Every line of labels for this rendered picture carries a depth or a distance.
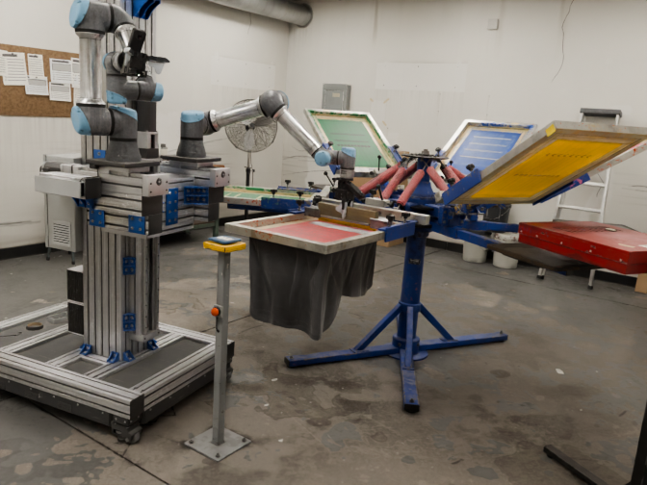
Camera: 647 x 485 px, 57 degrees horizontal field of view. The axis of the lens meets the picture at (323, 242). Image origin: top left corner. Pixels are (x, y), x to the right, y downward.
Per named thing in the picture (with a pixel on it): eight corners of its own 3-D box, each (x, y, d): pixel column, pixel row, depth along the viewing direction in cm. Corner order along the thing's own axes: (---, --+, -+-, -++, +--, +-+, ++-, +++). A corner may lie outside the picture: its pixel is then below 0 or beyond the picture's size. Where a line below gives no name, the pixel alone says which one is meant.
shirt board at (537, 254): (618, 281, 270) (621, 264, 268) (553, 286, 253) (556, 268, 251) (444, 224, 388) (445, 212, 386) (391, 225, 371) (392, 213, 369)
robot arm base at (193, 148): (169, 155, 303) (170, 136, 301) (188, 154, 316) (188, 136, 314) (194, 158, 297) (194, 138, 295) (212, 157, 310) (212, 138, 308)
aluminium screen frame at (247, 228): (325, 254, 245) (326, 245, 244) (224, 231, 277) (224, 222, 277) (413, 232, 308) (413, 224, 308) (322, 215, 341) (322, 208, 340)
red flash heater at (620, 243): (712, 275, 234) (719, 245, 232) (633, 282, 215) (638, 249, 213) (587, 242, 288) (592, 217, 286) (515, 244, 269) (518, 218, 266)
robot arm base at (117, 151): (97, 159, 258) (97, 136, 256) (121, 158, 272) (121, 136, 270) (124, 162, 252) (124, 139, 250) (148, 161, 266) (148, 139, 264)
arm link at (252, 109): (183, 115, 310) (279, 86, 296) (194, 116, 324) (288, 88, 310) (190, 139, 311) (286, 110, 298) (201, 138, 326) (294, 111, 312)
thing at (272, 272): (318, 343, 265) (324, 248, 256) (244, 318, 290) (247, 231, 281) (322, 341, 267) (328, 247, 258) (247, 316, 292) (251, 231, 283)
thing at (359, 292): (321, 340, 266) (327, 248, 258) (315, 338, 268) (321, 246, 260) (373, 316, 303) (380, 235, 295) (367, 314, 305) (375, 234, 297)
